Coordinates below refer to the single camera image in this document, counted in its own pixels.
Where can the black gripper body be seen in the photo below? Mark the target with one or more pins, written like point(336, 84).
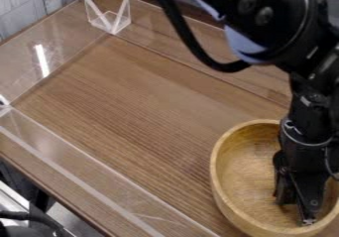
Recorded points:
point(303, 156)

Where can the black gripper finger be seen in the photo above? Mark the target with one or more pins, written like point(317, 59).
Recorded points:
point(309, 187)
point(284, 189)

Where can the brown wooden bowl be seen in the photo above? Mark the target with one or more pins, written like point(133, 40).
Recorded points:
point(241, 182)

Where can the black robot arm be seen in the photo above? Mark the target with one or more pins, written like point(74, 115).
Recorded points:
point(288, 33)

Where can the clear acrylic corner bracket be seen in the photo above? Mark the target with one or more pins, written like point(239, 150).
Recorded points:
point(109, 21)

